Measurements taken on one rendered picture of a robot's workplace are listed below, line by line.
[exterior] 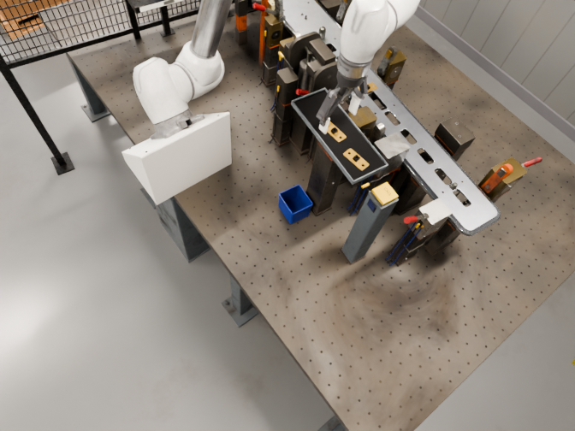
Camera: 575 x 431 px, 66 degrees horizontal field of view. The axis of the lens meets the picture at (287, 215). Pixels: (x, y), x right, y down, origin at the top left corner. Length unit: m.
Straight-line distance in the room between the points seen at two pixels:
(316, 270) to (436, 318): 0.48
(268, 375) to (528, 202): 1.45
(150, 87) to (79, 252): 1.20
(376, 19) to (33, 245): 2.17
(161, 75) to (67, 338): 1.39
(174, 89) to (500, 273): 1.46
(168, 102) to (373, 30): 0.88
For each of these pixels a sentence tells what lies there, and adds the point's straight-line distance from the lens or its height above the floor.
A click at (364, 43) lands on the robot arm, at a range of 1.16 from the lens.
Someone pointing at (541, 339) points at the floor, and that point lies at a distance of 2.81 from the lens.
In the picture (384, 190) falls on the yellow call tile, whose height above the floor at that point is 1.16.
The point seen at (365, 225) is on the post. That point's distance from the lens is 1.49.
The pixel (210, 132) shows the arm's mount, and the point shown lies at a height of 0.97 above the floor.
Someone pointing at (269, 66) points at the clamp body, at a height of 0.82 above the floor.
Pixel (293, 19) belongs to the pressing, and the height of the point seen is 1.00.
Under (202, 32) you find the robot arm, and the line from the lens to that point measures 1.75.
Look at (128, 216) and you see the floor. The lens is 2.66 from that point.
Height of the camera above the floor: 2.27
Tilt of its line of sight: 61 degrees down
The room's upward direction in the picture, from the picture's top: 10 degrees clockwise
